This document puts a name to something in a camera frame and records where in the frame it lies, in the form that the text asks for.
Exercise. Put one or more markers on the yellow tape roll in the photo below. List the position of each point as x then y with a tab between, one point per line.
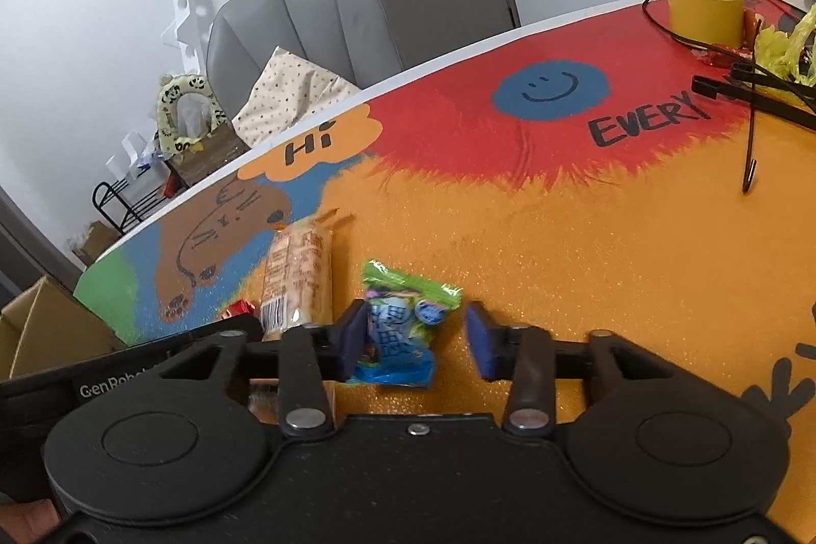
704	15

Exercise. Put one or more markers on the yellow green plastic bag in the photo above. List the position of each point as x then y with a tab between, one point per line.
781	47

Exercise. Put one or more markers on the open cardboard box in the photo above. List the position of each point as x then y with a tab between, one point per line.
51	327

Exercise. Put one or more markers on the white plastic holder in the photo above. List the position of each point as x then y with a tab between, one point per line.
131	158

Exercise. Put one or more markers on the small cardboard box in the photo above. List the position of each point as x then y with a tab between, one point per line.
95	241

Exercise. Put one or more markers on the person's left hand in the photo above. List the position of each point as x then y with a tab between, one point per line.
25	522

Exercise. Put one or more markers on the red snack packet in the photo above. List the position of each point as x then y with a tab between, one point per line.
245	308

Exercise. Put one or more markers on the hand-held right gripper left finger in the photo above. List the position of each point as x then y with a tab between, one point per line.
354	341

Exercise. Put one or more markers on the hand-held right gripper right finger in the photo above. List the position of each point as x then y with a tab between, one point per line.
481	346

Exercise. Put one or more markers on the white plastic rack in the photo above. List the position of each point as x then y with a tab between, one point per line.
188	8

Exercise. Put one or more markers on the grey chair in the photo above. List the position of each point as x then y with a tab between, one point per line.
306	8

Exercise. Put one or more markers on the taped brown box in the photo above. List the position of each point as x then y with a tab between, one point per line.
213	158

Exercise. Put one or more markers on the orange biscuit pack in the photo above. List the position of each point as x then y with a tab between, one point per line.
299	276

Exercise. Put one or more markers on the blue green candy packet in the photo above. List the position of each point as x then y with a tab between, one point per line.
395	327

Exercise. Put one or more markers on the dotted cream cushion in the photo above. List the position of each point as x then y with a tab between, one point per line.
293	95

